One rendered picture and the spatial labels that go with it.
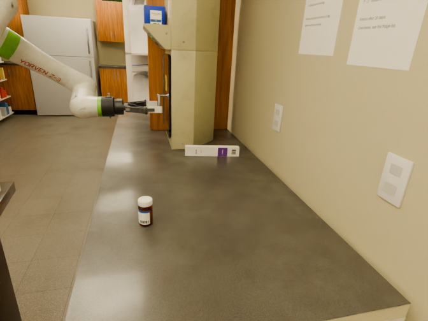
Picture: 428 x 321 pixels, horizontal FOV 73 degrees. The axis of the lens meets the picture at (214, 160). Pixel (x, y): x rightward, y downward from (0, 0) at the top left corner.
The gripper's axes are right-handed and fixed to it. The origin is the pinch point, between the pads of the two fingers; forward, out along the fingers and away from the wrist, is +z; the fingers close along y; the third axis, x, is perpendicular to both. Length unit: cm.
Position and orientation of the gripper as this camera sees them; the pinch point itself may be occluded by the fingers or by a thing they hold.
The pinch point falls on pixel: (158, 106)
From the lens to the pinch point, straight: 147.2
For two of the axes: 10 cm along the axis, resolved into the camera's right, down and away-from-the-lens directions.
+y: -2.4, -3.6, 9.0
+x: -0.5, 9.3, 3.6
